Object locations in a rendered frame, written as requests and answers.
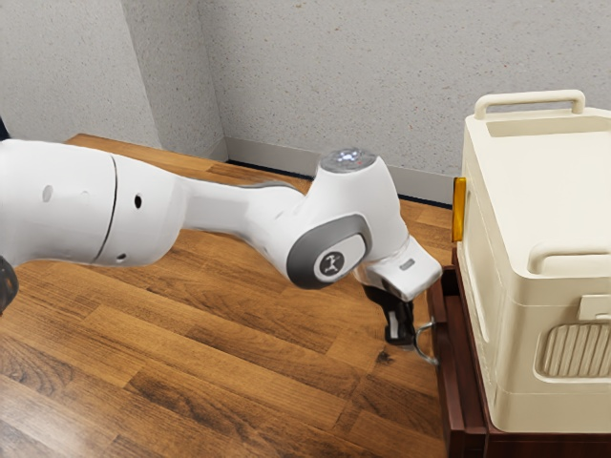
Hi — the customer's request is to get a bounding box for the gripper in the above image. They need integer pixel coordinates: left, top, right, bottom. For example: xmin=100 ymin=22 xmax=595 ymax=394
xmin=362 ymin=280 xmax=415 ymax=347

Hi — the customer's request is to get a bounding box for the dark brown drawer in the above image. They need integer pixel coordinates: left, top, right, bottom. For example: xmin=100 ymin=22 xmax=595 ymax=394
xmin=411 ymin=266 xmax=489 ymax=458

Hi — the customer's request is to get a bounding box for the cream box with lid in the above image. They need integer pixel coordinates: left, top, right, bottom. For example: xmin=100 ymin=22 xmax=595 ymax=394
xmin=451 ymin=89 xmax=611 ymax=435

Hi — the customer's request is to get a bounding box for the dark brown wooden cabinet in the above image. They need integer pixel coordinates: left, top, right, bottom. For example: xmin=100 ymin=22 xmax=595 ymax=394
xmin=450 ymin=246 xmax=611 ymax=458

